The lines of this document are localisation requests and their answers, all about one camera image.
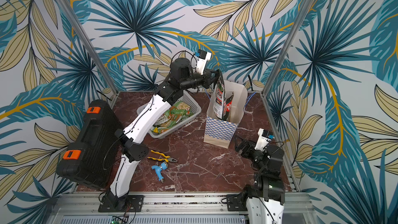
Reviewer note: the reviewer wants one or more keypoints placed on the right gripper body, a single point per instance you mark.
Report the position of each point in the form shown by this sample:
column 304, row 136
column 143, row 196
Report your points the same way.
column 244, row 148

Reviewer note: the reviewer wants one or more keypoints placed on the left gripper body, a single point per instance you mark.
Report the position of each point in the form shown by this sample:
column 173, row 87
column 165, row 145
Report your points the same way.
column 205, row 80

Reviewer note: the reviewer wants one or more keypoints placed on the checkered paper bag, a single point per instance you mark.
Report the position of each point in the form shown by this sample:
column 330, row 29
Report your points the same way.
column 219, row 132

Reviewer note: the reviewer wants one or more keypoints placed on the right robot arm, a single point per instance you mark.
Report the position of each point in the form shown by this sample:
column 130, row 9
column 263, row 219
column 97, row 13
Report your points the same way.
column 265, row 199

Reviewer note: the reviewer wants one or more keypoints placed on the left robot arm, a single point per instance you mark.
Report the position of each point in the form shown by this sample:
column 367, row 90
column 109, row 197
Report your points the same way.
column 182, row 76

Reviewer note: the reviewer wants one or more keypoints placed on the light green condiment packet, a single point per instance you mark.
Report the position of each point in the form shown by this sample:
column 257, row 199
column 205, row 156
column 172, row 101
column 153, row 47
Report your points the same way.
column 176, row 114

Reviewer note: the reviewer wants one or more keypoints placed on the white plastic basket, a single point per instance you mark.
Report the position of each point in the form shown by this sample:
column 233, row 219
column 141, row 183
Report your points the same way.
column 186, row 121

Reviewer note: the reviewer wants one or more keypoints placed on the yellow black pliers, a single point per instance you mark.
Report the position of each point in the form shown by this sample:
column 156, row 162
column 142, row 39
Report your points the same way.
column 162, row 157

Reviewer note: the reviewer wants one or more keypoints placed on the blue plastic fitting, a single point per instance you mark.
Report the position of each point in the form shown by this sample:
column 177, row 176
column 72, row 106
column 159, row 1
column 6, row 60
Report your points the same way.
column 158, row 170

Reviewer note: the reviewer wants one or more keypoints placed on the black orange tool case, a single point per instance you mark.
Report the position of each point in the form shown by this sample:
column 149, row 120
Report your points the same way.
column 89, row 160

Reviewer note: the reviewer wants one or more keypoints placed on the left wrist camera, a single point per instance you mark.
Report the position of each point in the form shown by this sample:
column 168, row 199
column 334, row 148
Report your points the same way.
column 202, row 58

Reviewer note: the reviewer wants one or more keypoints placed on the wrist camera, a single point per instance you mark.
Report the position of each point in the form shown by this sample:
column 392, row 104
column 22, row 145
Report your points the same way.
column 265, row 137
column 202, row 58

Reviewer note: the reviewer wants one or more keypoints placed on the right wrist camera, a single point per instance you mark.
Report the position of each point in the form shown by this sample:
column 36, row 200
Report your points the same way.
column 265, row 137

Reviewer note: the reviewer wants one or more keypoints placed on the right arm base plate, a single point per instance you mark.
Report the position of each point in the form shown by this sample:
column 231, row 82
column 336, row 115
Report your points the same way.
column 236, row 203

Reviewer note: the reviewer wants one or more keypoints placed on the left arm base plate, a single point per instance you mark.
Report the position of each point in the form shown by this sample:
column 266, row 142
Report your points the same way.
column 127, row 203

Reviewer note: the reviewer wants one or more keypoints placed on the right aluminium frame post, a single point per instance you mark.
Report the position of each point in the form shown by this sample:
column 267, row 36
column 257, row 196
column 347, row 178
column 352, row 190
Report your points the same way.
column 294, row 29

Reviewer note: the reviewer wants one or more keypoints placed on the aluminium frame post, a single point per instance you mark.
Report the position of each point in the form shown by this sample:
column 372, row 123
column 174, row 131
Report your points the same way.
column 294, row 29
column 84, row 38

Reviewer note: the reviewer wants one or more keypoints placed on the aluminium front rail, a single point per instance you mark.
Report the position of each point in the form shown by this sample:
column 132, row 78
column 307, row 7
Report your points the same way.
column 157, row 208

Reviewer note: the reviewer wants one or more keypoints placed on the left aluminium frame post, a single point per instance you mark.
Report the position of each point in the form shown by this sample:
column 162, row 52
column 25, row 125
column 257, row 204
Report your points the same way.
column 84, row 38

